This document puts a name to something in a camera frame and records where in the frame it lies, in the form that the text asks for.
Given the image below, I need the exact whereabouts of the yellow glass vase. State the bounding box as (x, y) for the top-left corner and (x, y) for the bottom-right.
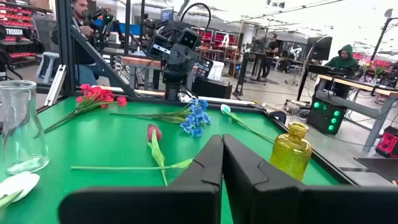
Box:
(269, 121), (313, 182)

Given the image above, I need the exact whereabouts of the white box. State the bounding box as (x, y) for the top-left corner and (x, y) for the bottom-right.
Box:
(207, 60), (225, 81)

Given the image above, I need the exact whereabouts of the white artificial tulip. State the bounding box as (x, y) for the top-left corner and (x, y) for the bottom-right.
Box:
(220, 103), (276, 144)
(0, 170), (41, 210)

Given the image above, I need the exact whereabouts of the black table border frame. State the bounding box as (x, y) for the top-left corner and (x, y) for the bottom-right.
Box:
(0, 90), (358, 187)

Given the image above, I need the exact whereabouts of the black camera rig frame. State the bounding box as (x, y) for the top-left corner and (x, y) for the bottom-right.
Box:
(55, 0), (137, 98)

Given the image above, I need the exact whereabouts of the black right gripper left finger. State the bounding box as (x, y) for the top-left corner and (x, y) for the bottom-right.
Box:
(58, 134), (224, 224)

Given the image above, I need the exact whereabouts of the black computer tower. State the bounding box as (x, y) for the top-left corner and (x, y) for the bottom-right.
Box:
(306, 96), (348, 135)

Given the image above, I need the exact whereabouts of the red artificial tulip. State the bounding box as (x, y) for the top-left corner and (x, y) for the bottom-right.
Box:
(146, 123), (170, 187)

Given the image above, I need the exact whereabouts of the grey leg desk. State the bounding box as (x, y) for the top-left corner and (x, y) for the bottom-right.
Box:
(313, 73), (398, 152)

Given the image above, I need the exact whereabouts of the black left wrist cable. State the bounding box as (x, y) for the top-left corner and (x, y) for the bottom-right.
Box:
(179, 2), (213, 31)

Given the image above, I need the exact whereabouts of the red bin storage shelf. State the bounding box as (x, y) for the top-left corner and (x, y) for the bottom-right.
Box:
(0, 0), (53, 68)

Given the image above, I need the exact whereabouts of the red toolbox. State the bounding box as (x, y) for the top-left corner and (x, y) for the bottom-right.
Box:
(374, 126), (398, 159)

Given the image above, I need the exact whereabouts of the wooden top desk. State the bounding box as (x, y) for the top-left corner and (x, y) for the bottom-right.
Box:
(121, 55), (164, 91)

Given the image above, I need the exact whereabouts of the green table mat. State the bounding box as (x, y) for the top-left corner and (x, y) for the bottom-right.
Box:
(0, 96), (341, 224)

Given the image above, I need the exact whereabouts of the black monitor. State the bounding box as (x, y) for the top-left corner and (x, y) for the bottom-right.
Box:
(306, 36), (333, 62)

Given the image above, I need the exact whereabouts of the white stool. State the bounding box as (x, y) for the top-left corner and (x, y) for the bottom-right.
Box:
(35, 51), (60, 84)

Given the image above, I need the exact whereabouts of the silver aluminium bracket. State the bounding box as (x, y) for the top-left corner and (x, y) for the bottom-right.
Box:
(44, 64), (67, 107)

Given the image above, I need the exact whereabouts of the black handheld device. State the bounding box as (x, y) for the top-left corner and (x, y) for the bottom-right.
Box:
(82, 7), (125, 52)

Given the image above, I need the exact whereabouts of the black case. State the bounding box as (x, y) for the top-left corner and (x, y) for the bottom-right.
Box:
(191, 77), (233, 100)

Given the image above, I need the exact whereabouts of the clear glass vase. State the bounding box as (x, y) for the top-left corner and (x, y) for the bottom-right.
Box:
(0, 80), (50, 175)

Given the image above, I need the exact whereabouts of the red artificial flower bunch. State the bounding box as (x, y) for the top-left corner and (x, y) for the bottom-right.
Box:
(33, 83), (129, 139)

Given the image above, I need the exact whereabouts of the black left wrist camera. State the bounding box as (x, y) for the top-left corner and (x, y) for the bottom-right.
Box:
(178, 27), (200, 50)

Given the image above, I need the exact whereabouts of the black standing desk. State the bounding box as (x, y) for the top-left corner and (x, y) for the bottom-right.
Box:
(232, 51), (282, 96)

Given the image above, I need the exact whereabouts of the person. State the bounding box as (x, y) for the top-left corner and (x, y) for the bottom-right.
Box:
(324, 44), (359, 70)
(51, 0), (125, 86)
(262, 32), (280, 79)

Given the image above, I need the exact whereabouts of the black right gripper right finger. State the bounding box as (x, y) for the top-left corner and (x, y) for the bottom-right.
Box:
(222, 134), (398, 224)

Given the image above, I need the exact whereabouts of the blue artificial flower bunch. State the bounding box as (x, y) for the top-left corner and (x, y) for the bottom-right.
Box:
(109, 98), (213, 138)

